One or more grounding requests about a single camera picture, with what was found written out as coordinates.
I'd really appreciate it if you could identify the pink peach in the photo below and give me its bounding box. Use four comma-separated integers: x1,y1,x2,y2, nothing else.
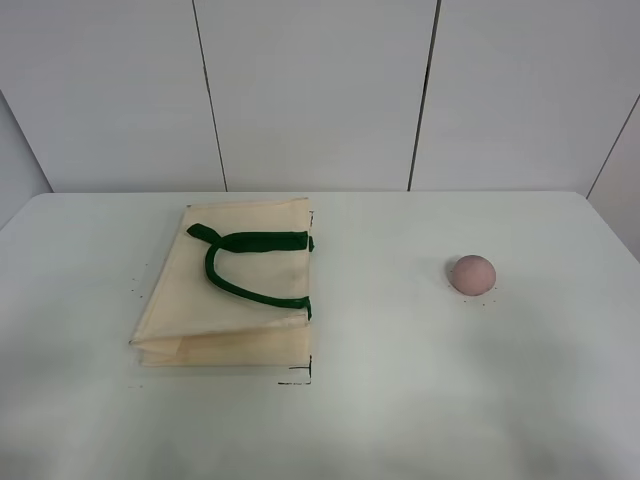
450,255,497,296

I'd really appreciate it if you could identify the cream linen bag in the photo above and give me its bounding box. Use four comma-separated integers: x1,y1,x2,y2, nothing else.
130,198,313,367

